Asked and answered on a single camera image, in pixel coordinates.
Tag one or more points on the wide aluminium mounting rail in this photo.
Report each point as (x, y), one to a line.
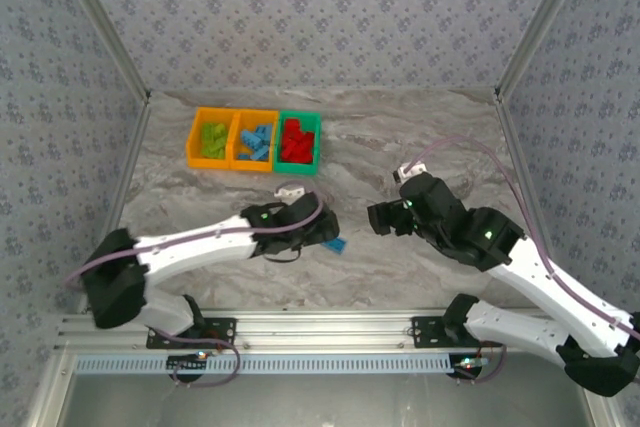
(325, 329)

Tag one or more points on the aluminium frame post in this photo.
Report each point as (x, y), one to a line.
(541, 22)
(111, 32)

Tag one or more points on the long green lego brick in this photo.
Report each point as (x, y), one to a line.
(208, 140)

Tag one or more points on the long blue lego brick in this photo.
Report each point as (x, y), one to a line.
(260, 153)

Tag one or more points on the small red lego brick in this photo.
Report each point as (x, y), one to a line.
(291, 137)
(306, 155)
(308, 139)

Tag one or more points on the green plastic bin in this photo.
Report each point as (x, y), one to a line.
(295, 169)

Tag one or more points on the grey metal panel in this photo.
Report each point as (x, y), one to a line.
(325, 402)

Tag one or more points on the aluminium side rail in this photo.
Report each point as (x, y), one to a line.
(131, 157)
(516, 147)

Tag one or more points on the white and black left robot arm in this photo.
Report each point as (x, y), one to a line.
(200, 247)

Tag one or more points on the orange plastic bin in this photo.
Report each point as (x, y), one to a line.
(250, 165)
(200, 162)

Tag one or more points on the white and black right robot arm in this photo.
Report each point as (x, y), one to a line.
(530, 292)

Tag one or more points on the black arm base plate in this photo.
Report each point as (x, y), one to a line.
(225, 329)
(425, 332)

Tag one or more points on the small green lego brick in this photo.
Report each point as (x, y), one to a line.
(212, 152)
(207, 128)

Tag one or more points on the black controller board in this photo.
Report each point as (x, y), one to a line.
(187, 363)
(470, 364)

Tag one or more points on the small blue lego brick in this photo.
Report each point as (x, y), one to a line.
(245, 156)

